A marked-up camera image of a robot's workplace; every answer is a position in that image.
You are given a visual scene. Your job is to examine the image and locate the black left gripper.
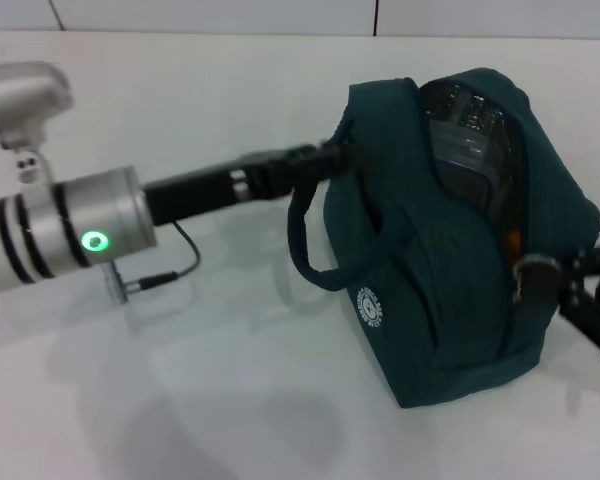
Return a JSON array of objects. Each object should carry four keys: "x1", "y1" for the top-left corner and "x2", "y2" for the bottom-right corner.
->
[{"x1": 142, "y1": 141, "x2": 360, "y2": 229}]

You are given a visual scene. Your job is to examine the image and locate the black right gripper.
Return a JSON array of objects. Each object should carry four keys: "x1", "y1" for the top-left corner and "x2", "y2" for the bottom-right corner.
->
[{"x1": 513, "y1": 245, "x2": 600, "y2": 371}]

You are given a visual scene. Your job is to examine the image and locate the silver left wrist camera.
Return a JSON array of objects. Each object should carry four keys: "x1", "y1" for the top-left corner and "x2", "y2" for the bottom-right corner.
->
[{"x1": 0, "y1": 61, "x2": 75, "y2": 185}]

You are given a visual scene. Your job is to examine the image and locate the left arm grey cable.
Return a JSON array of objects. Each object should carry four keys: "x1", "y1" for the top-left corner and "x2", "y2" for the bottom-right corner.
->
[{"x1": 102, "y1": 221, "x2": 202, "y2": 305}]

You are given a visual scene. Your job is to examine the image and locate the dark teal insulated lunch bag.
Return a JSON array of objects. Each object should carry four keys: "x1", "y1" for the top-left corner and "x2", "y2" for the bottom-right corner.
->
[{"x1": 287, "y1": 67, "x2": 600, "y2": 410}]

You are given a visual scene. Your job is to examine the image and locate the clear plastic blue-rimmed food container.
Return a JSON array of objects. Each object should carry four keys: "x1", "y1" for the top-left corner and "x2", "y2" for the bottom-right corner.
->
[{"x1": 427, "y1": 117, "x2": 504, "y2": 221}]

